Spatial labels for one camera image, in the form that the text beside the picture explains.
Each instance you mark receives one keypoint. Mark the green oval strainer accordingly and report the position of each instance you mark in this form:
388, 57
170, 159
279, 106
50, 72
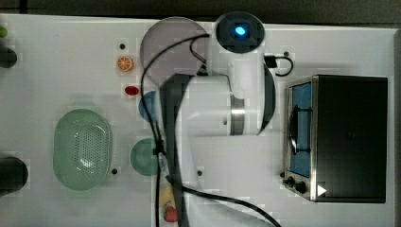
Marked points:
82, 149

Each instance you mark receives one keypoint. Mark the orange slice toy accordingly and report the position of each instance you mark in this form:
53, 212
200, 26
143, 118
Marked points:
124, 64

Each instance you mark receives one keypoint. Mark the small red toy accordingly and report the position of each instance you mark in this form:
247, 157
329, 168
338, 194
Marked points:
132, 90

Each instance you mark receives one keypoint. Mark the black cylinder lower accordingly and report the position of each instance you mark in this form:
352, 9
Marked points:
13, 175

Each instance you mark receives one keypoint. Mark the teal pot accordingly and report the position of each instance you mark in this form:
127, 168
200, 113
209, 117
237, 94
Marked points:
143, 159

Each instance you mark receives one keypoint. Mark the black cylinder upper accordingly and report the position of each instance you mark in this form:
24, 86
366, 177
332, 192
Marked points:
8, 57

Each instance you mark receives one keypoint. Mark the black toaster oven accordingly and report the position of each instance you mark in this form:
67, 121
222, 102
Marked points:
336, 139

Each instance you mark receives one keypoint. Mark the red plush strawberry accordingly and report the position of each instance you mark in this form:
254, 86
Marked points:
170, 214

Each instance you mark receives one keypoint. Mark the blue bowl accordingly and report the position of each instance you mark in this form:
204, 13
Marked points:
148, 107

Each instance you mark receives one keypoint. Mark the green cylinder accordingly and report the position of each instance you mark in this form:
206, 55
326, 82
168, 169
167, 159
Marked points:
3, 32

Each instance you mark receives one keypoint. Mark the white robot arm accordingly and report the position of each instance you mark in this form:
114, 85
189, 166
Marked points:
235, 97

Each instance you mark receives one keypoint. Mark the black cylinder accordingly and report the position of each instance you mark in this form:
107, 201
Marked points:
8, 57
13, 175

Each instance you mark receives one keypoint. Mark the round grey plate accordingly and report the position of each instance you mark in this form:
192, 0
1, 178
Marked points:
174, 32

